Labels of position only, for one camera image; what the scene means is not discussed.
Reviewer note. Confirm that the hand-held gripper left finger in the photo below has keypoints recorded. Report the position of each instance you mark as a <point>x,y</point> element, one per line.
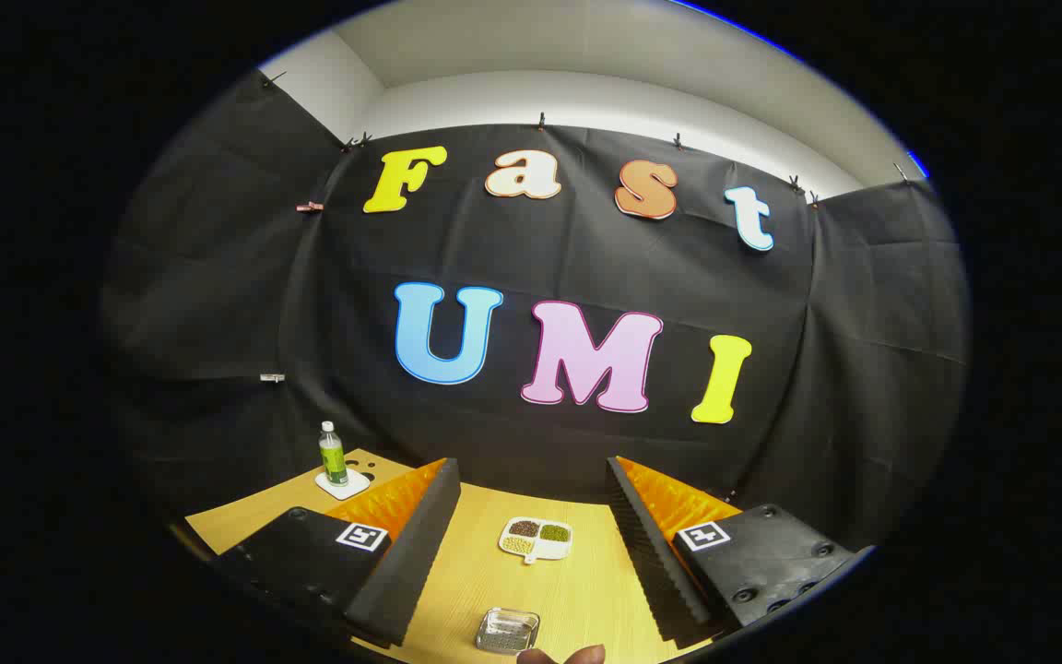
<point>411,553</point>

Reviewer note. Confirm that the green label plastic bottle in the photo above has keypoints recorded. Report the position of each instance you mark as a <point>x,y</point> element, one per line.
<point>334,456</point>

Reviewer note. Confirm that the perforated metal basket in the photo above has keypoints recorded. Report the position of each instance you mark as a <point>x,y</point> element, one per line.
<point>507,632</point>

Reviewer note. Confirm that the white divided bean dish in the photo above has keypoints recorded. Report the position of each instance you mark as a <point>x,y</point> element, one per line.
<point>536,539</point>

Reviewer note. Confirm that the white square coaster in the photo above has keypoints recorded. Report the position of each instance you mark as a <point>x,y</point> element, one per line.
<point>356,485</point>

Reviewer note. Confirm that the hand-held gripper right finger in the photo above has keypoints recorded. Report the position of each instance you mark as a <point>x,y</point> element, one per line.
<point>651,553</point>

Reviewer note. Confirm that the red clothes peg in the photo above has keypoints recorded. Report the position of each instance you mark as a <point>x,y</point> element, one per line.
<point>310,207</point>

